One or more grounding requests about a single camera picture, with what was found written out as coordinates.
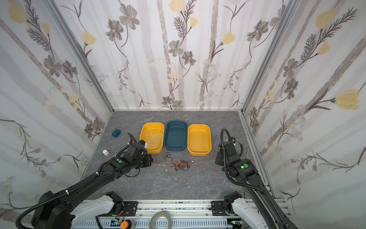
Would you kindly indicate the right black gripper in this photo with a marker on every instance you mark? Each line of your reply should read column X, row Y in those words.
column 221, row 156

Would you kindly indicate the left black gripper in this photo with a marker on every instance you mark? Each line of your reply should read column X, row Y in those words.
column 146, row 160

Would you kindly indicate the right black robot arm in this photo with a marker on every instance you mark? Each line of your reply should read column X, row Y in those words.
column 243, row 173

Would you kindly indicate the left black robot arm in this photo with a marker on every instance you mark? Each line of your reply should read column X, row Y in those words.
column 59, row 212

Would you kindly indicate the left yellow plastic bin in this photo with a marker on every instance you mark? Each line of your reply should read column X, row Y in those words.
column 153, row 134

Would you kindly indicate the yellow plastic bin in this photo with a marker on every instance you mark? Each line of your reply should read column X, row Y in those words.
column 199, row 140
column 153, row 134

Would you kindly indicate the small blue object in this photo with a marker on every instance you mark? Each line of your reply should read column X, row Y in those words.
column 116, row 133

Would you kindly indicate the right yellow plastic bin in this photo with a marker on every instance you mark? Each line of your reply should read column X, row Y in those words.
column 199, row 140

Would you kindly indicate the small white bottle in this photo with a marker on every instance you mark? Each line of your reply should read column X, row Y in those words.
column 106, row 153

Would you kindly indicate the teal plastic bin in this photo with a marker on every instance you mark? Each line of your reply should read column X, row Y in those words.
column 175, row 138

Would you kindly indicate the orange button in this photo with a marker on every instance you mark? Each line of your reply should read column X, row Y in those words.
column 127, row 224

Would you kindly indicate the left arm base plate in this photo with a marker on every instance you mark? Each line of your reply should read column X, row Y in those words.
column 124, row 209

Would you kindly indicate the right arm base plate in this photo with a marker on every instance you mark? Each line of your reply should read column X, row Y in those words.
column 221, row 208

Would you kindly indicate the aluminium frame rail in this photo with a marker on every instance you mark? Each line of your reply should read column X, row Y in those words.
column 147, row 209

